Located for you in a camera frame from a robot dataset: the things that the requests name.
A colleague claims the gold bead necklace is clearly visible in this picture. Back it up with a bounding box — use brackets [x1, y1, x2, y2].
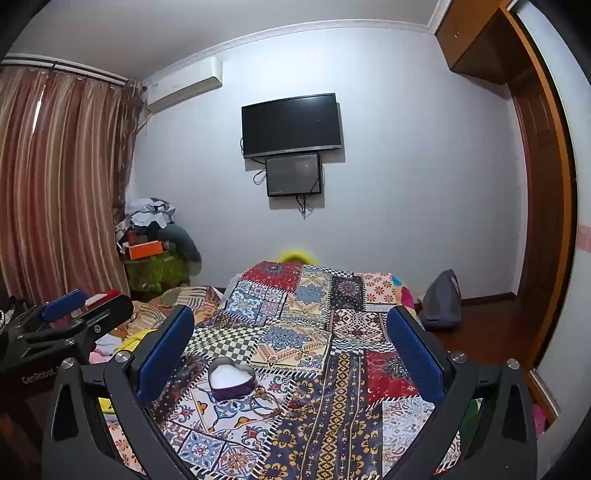
[249, 385, 283, 418]

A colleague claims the red box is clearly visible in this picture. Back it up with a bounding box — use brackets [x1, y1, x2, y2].
[85, 290, 122, 308]

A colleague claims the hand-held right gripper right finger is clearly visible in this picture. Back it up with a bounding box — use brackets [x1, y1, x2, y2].
[387, 305, 539, 480]

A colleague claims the wooden door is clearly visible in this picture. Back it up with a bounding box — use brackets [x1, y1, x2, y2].
[501, 4, 580, 374]

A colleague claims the heart-shaped jewelry box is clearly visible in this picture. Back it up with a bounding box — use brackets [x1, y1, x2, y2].
[208, 356, 256, 401]

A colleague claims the pink bed sheet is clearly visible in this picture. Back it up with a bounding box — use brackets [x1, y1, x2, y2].
[392, 274, 417, 315]

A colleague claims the green patterned cloth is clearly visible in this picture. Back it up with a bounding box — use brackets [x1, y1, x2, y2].
[124, 251, 191, 296]

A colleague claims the striped brown curtain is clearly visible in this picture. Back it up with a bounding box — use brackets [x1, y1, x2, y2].
[0, 65, 144, 305]

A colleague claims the orange box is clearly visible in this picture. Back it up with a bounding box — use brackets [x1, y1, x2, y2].
[127, 240, 164, 260]

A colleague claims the white curtain rail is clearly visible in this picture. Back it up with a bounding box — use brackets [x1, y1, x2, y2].
[0, 54, 141, 88]

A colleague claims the patchwork printed blanket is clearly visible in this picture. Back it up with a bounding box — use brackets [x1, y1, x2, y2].
[106, 261, 462, 480]

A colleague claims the white air conditioner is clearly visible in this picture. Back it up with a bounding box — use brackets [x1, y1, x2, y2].
[145, 58, 223, 114]

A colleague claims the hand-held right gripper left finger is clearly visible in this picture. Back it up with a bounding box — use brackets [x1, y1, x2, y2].
[41, 305, 197, 480]

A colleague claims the grey bag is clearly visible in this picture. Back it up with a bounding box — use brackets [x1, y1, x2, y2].
[418, 269, 463, 329]

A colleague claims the wooden overhead cabinet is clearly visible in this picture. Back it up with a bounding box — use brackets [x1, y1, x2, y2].
[435, 0, 522, 84]

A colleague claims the striped bedding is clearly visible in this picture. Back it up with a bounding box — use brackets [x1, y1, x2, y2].
[131, 284, 227, 324]

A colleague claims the yellow cloth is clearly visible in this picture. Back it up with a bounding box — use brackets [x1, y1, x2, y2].
[117, 329, 155, 354]

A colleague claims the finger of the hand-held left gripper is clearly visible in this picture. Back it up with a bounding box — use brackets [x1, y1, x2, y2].
[7, 290, 88, 333]
[14, 293, 136, 365]

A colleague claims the small black wall monitor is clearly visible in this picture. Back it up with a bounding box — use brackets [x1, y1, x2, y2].
[265, 153, 323, 198]

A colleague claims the yellow round object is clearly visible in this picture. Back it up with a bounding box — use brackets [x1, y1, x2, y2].
[277, 249, 317, 265]

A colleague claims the black wall television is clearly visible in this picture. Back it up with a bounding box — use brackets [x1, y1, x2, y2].
[241, 93, 343, 160]

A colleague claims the pile of clothes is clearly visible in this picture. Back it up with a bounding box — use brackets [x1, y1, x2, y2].
[115, 198, 202, 264]

